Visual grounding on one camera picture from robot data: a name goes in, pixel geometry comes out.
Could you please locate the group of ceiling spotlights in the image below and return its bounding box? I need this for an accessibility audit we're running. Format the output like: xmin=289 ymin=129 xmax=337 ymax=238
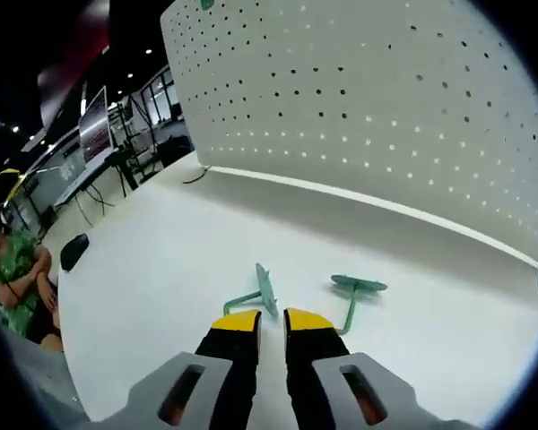
xmin=0 ymin=47 xmax=156 ymax=133

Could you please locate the black office chair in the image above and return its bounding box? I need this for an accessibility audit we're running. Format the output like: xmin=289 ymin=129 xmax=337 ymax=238
xmin=155 ymin=133 xmax=195 ymax=168

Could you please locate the white perforated mounting plate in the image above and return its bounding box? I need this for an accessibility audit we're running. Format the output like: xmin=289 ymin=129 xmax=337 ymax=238
xmin=160 ymin=0 xmax=538 ymax=302

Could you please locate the yellow curved object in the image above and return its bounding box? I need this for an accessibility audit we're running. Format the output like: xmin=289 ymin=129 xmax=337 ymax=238
xmin=0 ymin=168 xmax=26 ymax=202

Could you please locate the white desk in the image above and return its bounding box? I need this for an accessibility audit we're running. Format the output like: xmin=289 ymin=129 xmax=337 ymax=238
xmin=52 ymin=154 xmax=129 ymax=210

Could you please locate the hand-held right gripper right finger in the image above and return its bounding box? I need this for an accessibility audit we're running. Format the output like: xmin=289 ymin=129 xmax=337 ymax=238
xmin=282 ymin=307 xmax=421 ymax=430

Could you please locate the black oval mouse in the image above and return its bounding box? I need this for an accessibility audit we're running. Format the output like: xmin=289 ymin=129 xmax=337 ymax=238
xmin=60 ymin=233 xmax=91 ymax=272

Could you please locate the black tripod stand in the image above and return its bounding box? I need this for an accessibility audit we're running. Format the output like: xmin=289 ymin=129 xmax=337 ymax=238
xmin=114 ymin=96 xmax=165 ymax=189

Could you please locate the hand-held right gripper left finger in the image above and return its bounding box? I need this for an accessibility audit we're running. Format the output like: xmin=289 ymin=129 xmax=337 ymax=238
xmin=124 ymin=308 xmax=265 ymax=430

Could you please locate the large dark display screen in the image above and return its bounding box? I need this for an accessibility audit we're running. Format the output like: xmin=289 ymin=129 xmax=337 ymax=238
xmin=77 ymin=84 xmax=117 ymax=165

